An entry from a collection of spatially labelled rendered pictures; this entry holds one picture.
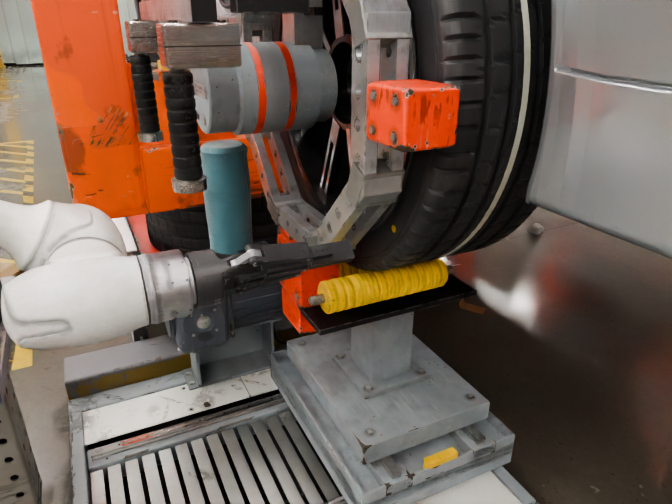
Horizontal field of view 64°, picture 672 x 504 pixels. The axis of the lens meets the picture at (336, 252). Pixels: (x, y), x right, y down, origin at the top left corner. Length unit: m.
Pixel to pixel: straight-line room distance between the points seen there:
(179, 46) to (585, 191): 0.48
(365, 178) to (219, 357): 0.94
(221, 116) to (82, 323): 0.36
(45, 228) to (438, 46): 0.55
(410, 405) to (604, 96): 0.74
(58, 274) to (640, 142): 0.63
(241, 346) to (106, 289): 0.90
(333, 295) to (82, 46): 0.75
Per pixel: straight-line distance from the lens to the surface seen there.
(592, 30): 0.64
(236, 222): 1.03
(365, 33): 0.68
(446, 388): 1.21
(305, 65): 0.87
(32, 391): 1.76
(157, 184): 1.35
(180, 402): 1.44
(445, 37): 0.69
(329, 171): 1.06
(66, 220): 0.80
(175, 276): 0.69
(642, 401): 1.72
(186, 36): 0.68
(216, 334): 1.30
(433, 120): 0.63
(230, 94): 0.83
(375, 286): 0.94
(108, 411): 1.47
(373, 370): 1.17
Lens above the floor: 0.96
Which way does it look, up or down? 24 degrees down
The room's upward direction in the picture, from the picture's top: straight up
